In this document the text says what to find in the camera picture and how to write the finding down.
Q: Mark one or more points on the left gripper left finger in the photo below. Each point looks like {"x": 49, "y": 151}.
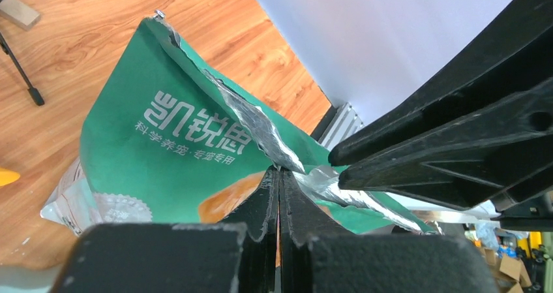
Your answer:
{"x": 236, "y": 254}

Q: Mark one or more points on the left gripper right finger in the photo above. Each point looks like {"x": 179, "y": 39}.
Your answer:
{"x": 319, "y": 255}

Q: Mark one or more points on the yellow plastic scoop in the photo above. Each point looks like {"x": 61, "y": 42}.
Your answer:
{"x": 8, "y": 176}

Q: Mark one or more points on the black tripod mic stand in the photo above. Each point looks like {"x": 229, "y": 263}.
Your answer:
{"x": 32, "y": 90}

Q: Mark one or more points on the green pet food bag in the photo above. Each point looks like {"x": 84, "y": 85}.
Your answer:
{"x": 171, "y": 140}

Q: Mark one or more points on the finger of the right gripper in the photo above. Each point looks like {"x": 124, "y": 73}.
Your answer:
{"x": 513, "y": 53}
{"x": 502, "y": 153}

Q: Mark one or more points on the small wooden block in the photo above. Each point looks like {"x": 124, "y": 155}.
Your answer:
{"x": 20, "y": 14}

